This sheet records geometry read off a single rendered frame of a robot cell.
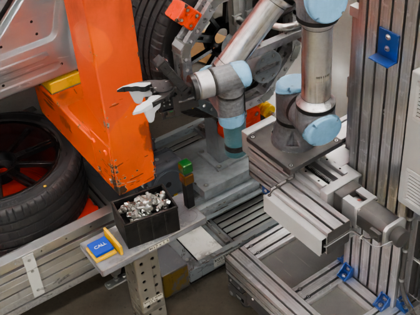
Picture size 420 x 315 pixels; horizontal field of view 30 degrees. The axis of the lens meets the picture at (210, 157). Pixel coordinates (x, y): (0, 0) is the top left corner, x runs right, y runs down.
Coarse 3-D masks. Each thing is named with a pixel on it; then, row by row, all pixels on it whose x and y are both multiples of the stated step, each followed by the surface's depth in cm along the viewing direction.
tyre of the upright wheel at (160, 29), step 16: (144, 0) 284; (160, 0) 279; (192, 0) 276; (144, 16) 284; (160, 16) 277; (144, 32) 284; (160, 32) 277; (176, 32) 279; (144, 48) 286; (160, 48) 279; (144, 64) 291; (144, 80) 302; (192, 112) 304
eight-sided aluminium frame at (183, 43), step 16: (208, 0) 271; (224, 0) 274; (208, 16) 273; (288, 16) 302; (192, 32) 273; (176, 48) 276; (288, 48) 308; (176, 64) 281; (288, 64) 309; (272, 80) 309; (256, 96) 308; (208, 112) 297
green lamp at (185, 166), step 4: (184, 160) 274; (188, 160) 274; (180, 164) 273; (184, 164) 273; (188, 164) 273; (180, 168) 274; (184, 168) 272; (188, 168) 273; (192, 168) 275; (184, 172) 273; (188, 172) 274
